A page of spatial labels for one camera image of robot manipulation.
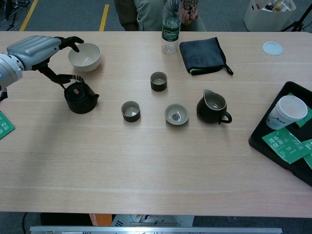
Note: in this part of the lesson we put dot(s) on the dark ceramic teacup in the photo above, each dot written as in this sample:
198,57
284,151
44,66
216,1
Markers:
131,117
158,86

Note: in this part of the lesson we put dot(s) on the black tray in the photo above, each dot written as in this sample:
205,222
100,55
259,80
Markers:
258,142

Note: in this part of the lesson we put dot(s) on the black teapot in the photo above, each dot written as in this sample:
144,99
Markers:
80,102

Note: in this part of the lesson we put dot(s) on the white paper cup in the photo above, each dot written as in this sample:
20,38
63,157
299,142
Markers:
290,109

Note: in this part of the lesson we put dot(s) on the seated person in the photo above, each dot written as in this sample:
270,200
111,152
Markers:
146,14

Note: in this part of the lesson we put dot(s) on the white storage bin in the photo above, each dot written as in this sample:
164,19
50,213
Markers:
263,19

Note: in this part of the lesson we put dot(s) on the spotted phone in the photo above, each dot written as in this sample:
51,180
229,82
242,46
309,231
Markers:
190,7

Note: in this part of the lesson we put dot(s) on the dark grey folded cloth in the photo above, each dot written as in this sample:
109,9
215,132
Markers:
202,56

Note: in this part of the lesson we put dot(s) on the clear plastic water bottle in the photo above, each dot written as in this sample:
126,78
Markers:
170,36

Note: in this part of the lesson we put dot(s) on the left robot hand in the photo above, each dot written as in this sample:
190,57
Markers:
34,48

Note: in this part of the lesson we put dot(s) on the cream bowl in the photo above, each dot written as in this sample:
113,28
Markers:
85,61

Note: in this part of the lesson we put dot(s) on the black ceramic pitcher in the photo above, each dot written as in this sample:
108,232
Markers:
207,114

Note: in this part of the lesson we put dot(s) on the black tripod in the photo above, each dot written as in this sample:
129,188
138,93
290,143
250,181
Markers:
296,24

